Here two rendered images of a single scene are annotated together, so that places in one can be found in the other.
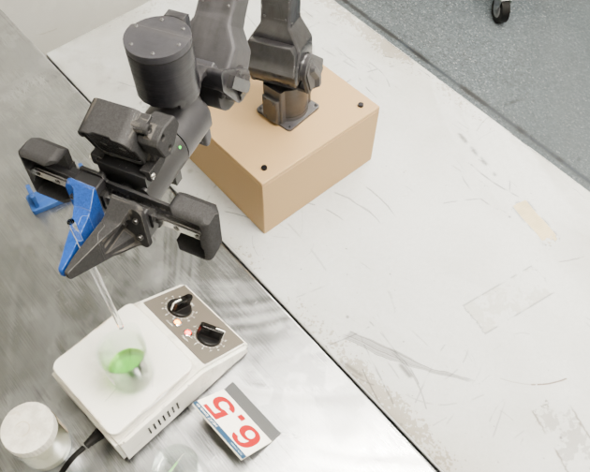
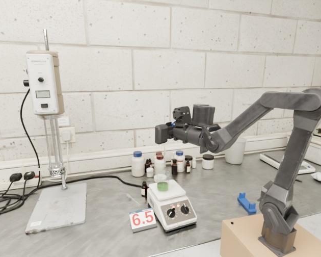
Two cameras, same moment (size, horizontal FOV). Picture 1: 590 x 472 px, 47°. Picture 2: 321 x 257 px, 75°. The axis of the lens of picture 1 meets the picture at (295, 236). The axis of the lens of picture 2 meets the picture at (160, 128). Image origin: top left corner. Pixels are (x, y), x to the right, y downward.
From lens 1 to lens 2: 0.84 m
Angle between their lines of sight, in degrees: 91
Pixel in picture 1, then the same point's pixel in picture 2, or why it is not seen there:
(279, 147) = (245, 232)
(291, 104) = (266, 230)
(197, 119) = (194, 133)
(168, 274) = (206, 221)
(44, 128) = not seen: hidden behind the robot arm
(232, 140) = (250, 220)
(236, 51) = (216, 133)
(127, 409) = (153, 187)
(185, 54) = (195, 107)
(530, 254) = not seen: outside the picture
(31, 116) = not seen: hidden behind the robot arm
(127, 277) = (207, 212)
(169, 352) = (165, 196)
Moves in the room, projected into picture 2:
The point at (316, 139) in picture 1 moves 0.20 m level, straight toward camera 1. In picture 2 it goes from (251, 246) to (177, 222)
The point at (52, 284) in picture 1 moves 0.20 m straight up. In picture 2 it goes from (209, 198) to (212, 156)
